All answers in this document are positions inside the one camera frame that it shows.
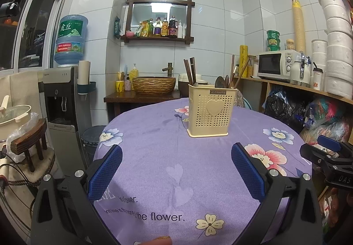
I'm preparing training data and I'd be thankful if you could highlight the clear plastic bag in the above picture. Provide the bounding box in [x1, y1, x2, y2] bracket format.
[6, 112, 39, 163]

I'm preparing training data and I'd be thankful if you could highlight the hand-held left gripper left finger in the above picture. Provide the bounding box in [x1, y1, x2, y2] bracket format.
[30, 143, 124, 245]

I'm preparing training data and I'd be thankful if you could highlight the short stack of white bowls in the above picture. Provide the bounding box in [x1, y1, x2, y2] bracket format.
[312, 39, 329, 77]

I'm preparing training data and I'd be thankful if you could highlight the white brown rice cooker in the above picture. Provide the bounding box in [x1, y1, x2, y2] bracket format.
[178, 74, 208, 98]

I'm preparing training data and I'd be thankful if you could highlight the dark soy sauce bottle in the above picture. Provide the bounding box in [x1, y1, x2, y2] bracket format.
[168, 16, 178, 38]

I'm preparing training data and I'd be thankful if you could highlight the white tumbler with red print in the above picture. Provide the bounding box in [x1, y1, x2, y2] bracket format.
[312, 67, 324, 89]

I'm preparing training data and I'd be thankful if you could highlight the black camera on stand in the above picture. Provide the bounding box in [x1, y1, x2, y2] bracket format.
[0, 0, 26, 17]

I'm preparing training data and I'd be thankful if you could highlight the floral cloth cover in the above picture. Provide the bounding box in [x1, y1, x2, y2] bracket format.
[234, 90, 246, 109]

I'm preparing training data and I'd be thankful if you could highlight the person's right hand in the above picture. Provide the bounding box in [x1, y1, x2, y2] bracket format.
[329, 188, 353, 227]

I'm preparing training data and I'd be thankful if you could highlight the cream cloth cover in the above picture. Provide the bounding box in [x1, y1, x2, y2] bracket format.
[0, 72, 42, 102]

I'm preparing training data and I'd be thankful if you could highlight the light wooden shelf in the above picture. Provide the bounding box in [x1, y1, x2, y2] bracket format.
[241, 76, 353, 207]

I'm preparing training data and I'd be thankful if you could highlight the grey water dispenser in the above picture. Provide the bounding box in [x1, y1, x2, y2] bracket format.
[39, 66, 91, 176]

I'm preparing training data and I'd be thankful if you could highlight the black plastic bag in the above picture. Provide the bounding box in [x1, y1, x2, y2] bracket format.
[263, 93, 306, 127]

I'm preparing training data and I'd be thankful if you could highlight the dark round plastic stool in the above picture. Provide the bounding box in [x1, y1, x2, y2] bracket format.
[81, 125, 107, 157]

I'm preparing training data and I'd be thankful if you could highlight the person's left hand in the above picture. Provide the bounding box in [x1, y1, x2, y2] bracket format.
[146, 236, 173, 245]

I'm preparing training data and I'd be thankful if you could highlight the purple floral tablecloth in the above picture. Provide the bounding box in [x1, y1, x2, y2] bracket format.
[93, 97, 313, 245]

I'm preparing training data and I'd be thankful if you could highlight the white microwave oven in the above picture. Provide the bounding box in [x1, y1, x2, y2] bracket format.
[257, 50, 301, 81]

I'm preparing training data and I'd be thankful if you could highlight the beige padded seat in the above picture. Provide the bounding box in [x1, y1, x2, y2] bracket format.
[0, 148, 56, 187]

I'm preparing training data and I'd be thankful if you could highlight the bronze faucet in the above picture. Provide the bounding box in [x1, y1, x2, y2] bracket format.
[162, 62, 175, 78]

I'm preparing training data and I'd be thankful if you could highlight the blue water jug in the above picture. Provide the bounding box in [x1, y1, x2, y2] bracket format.
[54, 14, 89, 66]

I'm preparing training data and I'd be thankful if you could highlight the cream electric kettle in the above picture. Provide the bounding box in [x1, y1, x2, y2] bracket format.
[289, 53, 312, 87]

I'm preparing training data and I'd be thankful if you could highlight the teal wall holder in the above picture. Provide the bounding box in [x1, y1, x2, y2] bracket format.
[77, 82, 96, 95]

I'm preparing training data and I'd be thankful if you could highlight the blue foil bag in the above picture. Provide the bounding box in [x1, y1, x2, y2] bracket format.
[269, 87, 287, 102]

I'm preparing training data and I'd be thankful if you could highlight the sliding glass window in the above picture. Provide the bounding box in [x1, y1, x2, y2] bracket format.
[0, 0, 68, 71]

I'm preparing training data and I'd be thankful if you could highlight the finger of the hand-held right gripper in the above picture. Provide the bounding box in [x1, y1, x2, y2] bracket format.
[300, 144, 340, 170]
[317, 135, 353, 156]

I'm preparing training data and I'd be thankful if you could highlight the beige plastic cutlery holder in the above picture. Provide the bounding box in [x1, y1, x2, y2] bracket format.
[187, 83, 236, 138]

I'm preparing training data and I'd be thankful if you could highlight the dark wooden stool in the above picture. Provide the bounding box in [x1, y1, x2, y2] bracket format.
[10, 118, 49, 172]

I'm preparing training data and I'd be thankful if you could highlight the cream paper cup tube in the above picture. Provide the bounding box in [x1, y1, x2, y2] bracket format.
[78, 61, 91, 85]

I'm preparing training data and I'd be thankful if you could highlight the glass jar with lid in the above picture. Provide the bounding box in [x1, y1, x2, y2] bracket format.
[248, 55, 259, 78]

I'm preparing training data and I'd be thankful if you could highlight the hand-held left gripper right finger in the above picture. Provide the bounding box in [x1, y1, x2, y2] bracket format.
[231, 142, 324, 245]

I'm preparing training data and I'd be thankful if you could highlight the woven pattern basin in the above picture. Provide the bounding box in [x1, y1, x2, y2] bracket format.
[132, 76, 176, 95]

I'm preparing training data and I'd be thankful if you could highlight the green wall packet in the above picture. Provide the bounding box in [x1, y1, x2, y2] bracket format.
[114, 16, 122, 39]

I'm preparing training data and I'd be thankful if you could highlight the wooden framed mirror shelf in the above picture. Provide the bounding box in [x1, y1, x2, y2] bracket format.
[123, 0, 195, 43]

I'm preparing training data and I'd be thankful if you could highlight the tall stack of white bowls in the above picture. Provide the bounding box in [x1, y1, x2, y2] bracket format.
[315, 0, 353, 99]

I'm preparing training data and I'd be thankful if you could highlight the yellow wrapped roll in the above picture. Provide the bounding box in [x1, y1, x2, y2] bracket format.
[239, 45, 249, 78]

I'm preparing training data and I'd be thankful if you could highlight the tall stack of paper cups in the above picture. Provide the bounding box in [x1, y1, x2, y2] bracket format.
[292, 0, 306, 53]

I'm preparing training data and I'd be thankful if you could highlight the dark wooden washstand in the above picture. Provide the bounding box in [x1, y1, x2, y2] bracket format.
[104, 90, 189, 124]

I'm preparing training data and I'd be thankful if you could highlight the colourful filled plastic bag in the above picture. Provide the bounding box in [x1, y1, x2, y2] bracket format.
[305, 96, 353, 146]

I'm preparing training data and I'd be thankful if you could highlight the cream pot with glass lid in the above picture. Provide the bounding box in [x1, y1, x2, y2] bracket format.
[0, 96, 32, 146]

